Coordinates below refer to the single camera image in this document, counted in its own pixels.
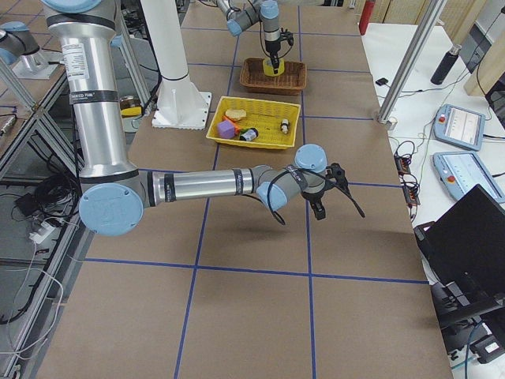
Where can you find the lower teach pendant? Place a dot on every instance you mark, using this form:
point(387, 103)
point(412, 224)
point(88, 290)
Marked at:
point(461, 171)

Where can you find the black water bottle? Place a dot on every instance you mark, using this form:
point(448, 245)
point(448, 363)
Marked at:
point(446, 64)

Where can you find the brown wicker basket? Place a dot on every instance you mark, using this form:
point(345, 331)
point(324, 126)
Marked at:
point(290, 83)

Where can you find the teach pendant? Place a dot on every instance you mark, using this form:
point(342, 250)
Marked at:
point(461, 171)
point(460, 127)

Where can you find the yellow tape roll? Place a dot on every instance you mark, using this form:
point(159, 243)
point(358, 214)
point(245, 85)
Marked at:
point(281, 68)

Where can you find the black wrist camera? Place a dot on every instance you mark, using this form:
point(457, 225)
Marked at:
point(336, 174)
point(287, 36)

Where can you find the black laptop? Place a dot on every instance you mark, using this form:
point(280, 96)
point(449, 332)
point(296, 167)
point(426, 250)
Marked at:
point(465, 249)

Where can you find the red tube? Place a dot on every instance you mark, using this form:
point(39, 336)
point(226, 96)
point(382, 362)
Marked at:
point(365, 16)

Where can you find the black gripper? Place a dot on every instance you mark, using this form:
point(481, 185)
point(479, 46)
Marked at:
point(271, 46)
point(314, 199)

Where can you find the small black device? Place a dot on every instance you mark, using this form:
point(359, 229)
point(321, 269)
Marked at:
point(382, 81)

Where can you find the yellow plastic basket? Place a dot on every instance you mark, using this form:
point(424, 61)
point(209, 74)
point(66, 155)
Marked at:
point(265, 116)

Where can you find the beige bread toy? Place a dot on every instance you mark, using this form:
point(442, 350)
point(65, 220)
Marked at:
point(236, 114)

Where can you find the purple cube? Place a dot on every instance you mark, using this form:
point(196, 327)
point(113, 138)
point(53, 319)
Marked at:
point(223, 133)

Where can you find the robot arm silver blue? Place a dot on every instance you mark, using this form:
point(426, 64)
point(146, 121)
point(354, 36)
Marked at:
point(115, 193)
point(264, 12)

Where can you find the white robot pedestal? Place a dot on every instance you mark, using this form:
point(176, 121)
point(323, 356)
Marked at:
point(180, 104)

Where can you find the aluminium frame post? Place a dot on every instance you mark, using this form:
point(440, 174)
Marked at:
point(417, 43)

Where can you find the penguin toy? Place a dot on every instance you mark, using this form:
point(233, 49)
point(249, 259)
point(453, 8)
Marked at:
point(285, 126)

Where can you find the upper teach pendant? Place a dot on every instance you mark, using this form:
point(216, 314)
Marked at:
point(460, 127)

